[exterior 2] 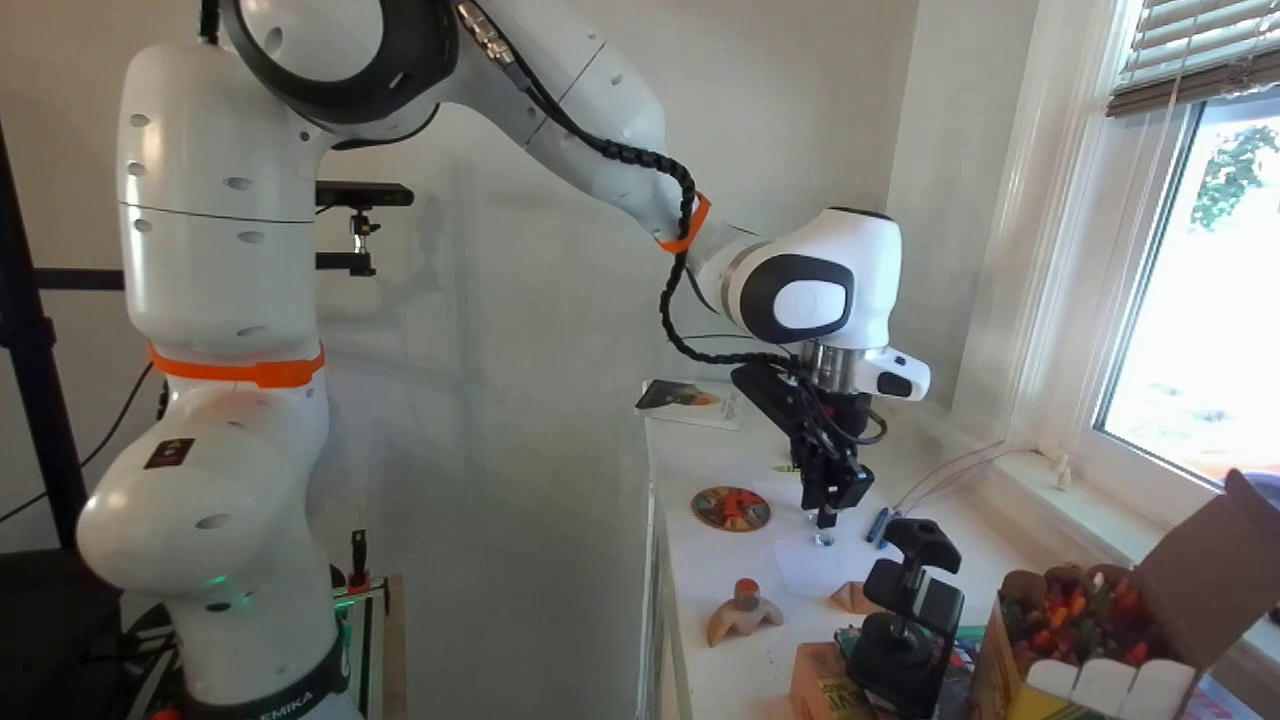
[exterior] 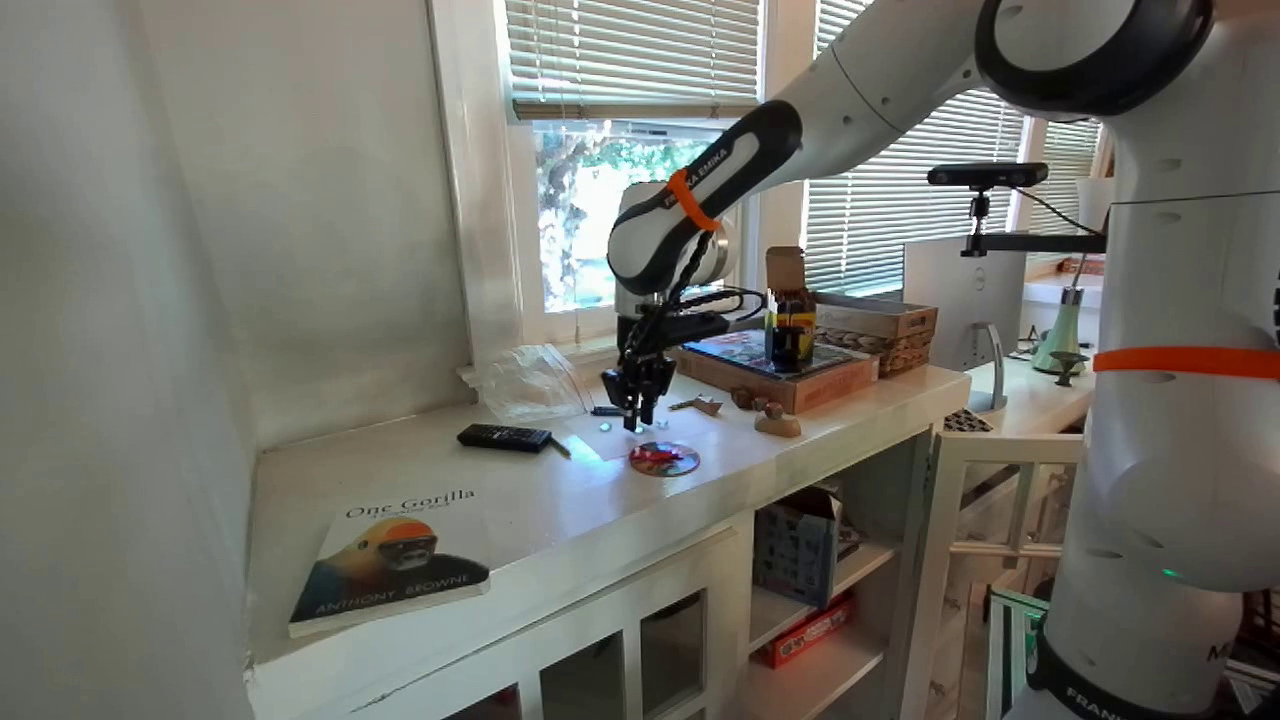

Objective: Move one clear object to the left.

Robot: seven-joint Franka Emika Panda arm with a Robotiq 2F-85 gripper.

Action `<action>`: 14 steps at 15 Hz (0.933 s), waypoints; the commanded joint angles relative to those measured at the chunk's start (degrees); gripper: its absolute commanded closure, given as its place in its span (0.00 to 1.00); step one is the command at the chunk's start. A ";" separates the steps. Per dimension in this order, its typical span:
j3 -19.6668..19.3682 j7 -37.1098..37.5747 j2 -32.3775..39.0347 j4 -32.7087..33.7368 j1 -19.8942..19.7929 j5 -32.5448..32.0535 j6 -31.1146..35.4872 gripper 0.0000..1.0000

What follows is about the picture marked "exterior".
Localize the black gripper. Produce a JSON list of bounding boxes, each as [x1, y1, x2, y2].
[[597, 305, 694, 436]]

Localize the clear plastic packaging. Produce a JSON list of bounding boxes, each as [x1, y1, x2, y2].
[[461, 340, 613, 426]]

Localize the black remote control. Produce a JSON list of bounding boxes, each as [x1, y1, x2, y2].
[[455, 422, 578, 462]]

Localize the flat brown box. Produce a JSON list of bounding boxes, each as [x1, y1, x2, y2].
[[676, 330, 886, 417]]

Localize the open cardboard box colourful items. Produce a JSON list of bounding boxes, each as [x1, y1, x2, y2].
[[759, 243, 819, 378]]

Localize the white cabinet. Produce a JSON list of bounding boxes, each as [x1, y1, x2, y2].
[[243, 355, 977, 720]]

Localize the grey storage crate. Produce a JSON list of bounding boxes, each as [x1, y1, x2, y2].
[[754, 484, 848, 612]]

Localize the wicker basket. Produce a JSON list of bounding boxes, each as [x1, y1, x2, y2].
[[812, 302, 940, 382]]

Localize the white framed window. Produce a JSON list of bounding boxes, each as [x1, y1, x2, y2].
[[427, 0, 812, 369]]

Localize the red flat box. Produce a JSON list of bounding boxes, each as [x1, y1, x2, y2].
[[755, 592, 866, 671]]

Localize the bird cover book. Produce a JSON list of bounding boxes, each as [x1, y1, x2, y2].
[[288, 480, 495, 644]]

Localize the white computer monitor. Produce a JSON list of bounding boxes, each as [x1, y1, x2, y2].
[[899, 237, 1029, 417]]

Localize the white window blind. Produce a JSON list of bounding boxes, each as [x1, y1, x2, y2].
[[502, 0, 770, 123], [796, 0, 1033, 302]]

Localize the white side shelf unit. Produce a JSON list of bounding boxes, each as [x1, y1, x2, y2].
[[917, 355, 1102, 720]]

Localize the mint green desk item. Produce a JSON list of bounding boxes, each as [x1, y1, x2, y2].
[[1033, 282, 1094, 382]]

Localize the green framed board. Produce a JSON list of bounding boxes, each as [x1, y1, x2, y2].
[[985, 585, 1056, 720]]

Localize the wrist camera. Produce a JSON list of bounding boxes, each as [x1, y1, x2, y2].
[[669, 310, 739, 346]]

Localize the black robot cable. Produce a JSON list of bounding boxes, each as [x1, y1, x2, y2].
[[671, 226, 778, 334]]

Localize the orange velcro strap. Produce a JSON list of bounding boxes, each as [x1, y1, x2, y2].
[[1094, 346, 1280, 389], [664, 169, 724, 240]]

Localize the black stereo camera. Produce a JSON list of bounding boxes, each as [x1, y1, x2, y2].
[[926, 158, 1052, 192]]

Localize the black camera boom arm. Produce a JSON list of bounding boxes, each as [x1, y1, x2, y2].
[[955, 186, 1113, 262]]

